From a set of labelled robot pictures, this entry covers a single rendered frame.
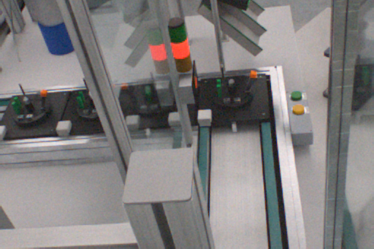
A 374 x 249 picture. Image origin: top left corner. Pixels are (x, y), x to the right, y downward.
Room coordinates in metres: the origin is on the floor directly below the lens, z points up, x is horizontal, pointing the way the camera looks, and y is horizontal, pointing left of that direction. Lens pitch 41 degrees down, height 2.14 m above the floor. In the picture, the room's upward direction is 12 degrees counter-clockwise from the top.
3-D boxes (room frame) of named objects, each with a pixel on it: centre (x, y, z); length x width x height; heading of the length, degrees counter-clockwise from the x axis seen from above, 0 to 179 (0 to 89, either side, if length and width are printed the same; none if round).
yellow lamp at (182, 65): (1.20, -0.02, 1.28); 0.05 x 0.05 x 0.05
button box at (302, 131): (1.24, -0.37, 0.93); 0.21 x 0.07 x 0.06; 169
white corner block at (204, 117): (1.29, -0.06, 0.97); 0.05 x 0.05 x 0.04; 79
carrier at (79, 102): (1.46, 0.31, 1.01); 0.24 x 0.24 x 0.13; 79
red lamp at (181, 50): (1.20, -0.02, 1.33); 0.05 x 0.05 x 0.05
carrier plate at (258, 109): (1.36, -0.18, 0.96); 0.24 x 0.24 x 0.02; 79
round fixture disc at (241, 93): (1.36, -0.18, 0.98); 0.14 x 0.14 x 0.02
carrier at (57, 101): (1.51, 0.55, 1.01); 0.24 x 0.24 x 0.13; 79
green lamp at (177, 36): (1.20, -0.02, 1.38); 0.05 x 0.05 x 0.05
